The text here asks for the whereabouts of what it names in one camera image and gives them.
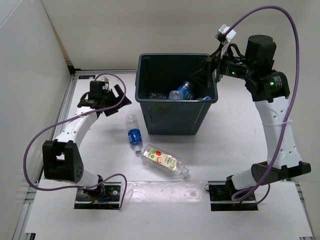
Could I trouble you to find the clear bottle light blue label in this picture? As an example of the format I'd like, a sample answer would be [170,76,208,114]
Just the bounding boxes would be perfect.
[177,81,194,100]

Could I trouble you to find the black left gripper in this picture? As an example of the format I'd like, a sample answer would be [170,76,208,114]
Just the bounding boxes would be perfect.
[101,85,132,117]

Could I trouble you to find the clear bottle green white label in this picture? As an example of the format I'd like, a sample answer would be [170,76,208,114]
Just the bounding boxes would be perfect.
[169,90,184,101]

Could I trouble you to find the aluminium table frame rail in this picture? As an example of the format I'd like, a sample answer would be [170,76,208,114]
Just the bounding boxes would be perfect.
[52,74,77,140]

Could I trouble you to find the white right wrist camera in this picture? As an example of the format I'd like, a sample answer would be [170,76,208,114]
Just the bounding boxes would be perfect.
[215,24,237,58]

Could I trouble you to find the clear bottle apple label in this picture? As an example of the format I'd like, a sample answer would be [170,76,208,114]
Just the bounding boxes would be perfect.
[141,144,190,178]

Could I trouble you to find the crushed bottle inside bin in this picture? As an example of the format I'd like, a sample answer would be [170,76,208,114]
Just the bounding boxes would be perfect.
[148,91,168,100]

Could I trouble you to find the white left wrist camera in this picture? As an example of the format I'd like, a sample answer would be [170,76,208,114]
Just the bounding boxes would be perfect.
[99,76,110,92]

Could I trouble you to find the dark green plastic bin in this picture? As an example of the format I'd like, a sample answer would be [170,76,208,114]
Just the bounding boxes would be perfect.
[135,53,218,136]

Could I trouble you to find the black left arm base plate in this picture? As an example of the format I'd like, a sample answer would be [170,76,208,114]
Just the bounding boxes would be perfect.
[73,182,122,210]

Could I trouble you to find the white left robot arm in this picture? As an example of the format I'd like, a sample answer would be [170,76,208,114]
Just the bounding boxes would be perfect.
[42,80,132,200]

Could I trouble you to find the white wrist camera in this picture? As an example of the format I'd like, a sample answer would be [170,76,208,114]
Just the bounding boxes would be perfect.
[99,76,110,92]
[215,24,237,58]

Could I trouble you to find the clear bottle dark blue label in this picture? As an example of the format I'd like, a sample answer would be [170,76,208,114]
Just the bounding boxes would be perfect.
[125,114,143,157]

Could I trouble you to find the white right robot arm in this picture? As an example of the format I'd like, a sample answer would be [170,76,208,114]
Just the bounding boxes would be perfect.
[190,34,311,200]

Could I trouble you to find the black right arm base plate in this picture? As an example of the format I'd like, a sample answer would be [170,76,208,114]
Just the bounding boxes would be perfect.
[204,181,258,212]

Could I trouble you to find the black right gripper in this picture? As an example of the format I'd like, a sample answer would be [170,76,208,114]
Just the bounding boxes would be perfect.
[188,43,255,89]

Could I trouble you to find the black blue table sticker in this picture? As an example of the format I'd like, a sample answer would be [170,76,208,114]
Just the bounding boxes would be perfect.
[78,75,96,80]

